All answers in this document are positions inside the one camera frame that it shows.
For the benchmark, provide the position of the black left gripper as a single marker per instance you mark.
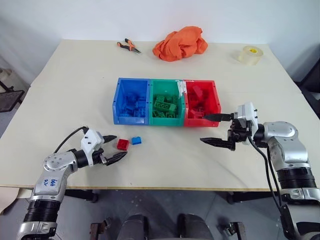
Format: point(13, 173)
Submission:
point(98, 156)

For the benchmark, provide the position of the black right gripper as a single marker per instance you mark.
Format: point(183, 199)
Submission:
point(239, 132)

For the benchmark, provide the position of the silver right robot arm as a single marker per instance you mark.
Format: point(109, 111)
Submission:
point(290, 150)

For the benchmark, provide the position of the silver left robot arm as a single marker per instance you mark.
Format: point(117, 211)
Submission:
point(51, 175)

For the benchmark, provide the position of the white tape strip on bins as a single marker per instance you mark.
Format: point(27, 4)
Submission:
point(181, 87)

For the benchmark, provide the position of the red toy building block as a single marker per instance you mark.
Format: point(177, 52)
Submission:
point(123, 144)

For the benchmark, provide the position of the blue toy building block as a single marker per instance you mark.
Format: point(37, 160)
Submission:
point(136, 140)

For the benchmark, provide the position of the red plastic bin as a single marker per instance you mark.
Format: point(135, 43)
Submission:
point(216, 100)

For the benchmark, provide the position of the green plastic bin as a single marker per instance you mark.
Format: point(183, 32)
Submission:
point(181, 115)

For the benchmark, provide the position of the blue plastic bin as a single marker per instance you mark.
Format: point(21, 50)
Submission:
point(117, 100)

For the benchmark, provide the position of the large green building block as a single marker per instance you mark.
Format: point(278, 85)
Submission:
point(165, 106)

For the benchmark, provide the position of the clear tape roll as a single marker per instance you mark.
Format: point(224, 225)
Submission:
point(250, 56)

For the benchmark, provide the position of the dark rounded robot shape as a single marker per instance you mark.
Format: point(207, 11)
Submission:
point(132, 227)
point(193, 227)

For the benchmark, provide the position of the crumpled orange cloth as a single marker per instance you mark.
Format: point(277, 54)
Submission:
point(180, 45)

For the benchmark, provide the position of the black metal stand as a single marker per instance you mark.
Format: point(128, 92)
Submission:
point(10, 97)

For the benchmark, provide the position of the beige board piece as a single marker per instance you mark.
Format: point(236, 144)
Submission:
point(8, 198)

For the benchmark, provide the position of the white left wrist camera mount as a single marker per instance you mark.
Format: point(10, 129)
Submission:
point(90, 141)

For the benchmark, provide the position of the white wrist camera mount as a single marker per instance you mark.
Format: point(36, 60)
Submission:
point(247, 110)
point(90, 141)

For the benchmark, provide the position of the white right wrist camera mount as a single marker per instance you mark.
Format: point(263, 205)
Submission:
point(247, 110)

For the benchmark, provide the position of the black table frame bar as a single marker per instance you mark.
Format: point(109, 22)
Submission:
point(252, 197)
point(81, 195)

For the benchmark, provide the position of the metal caster bracket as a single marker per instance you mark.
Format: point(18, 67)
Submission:
point(233, 231)
point(100, 228)

